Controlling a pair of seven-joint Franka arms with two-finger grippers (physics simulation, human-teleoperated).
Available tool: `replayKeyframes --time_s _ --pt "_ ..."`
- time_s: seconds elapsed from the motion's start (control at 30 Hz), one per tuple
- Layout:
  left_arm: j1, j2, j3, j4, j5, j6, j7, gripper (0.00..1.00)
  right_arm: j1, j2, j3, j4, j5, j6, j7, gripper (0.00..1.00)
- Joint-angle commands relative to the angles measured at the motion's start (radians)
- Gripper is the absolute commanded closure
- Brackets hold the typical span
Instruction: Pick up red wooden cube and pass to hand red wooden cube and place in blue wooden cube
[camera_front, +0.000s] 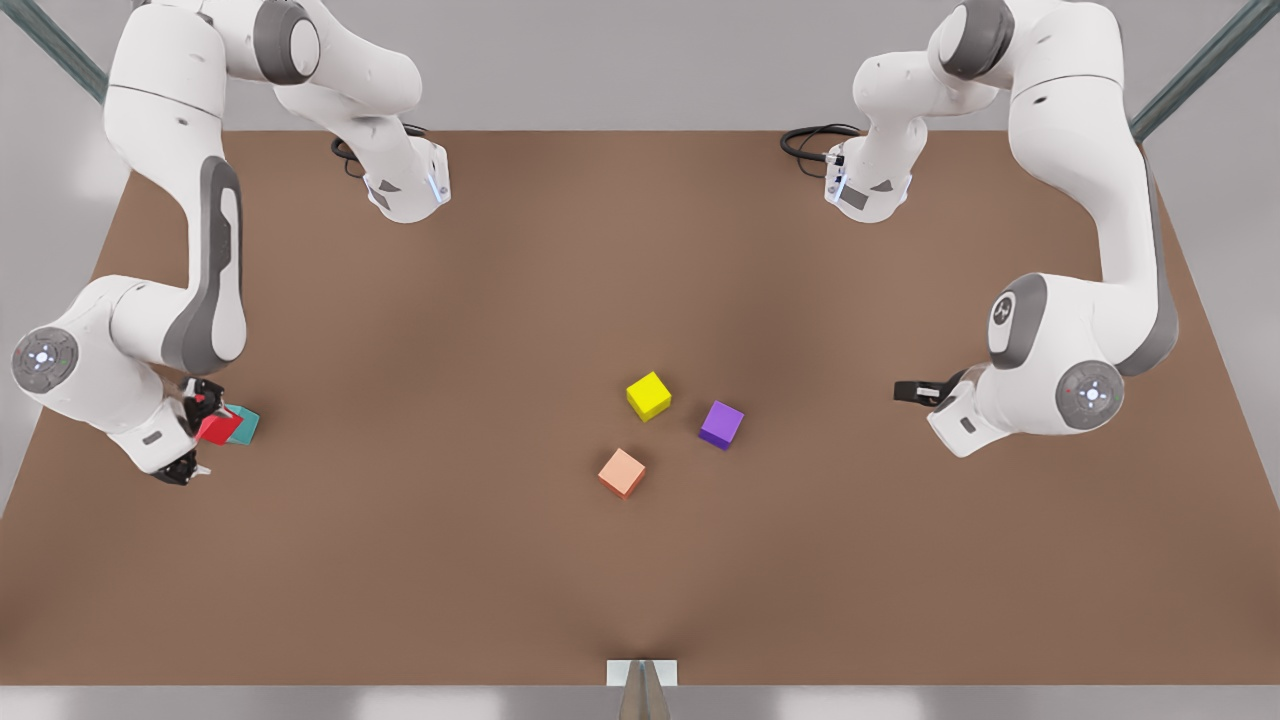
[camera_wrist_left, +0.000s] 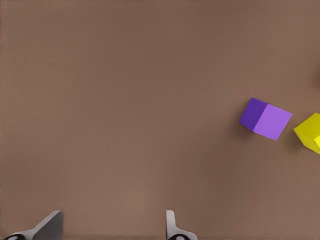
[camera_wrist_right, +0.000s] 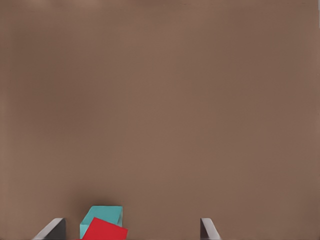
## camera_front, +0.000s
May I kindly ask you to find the red wooden cube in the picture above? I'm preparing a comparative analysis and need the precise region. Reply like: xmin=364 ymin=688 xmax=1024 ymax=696
xmin=195 ymin=408 xmax=245 ymax=447

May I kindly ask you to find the purple wooden cube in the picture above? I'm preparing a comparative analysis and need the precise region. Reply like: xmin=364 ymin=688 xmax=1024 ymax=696
xmin=698 ymin=400 xmax=745 ymax=452

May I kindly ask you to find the yellow wooden cube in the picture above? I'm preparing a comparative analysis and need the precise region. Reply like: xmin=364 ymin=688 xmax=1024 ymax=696
xmin=626 ymin=371 xmax=673 ymax=423

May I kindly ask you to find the salmon wooden cube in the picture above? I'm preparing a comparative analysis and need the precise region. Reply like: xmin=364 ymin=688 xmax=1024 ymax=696
xmin=598 ymin=447 xmax=647 ymax=501

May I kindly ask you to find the black cable loop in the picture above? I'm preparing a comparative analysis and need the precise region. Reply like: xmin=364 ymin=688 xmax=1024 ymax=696
xmin=331 ymin=123 xmax=432 ymax=182
xmin=780 ymin=124 xmax=867 ymax=182

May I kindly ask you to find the silver frame post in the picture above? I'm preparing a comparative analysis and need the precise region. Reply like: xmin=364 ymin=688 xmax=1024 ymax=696
xmin=1130 ymin=0 xmax=1280 ymax=142
xmin=618 ymin=662 xmax=672 ymax=720
xmin=0 ymin=0 xmax=109 ymax=103

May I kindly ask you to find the pale post foot plate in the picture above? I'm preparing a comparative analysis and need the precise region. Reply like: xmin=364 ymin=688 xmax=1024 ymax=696
xmin=607 ymin=660 xmax=679 ymax=688

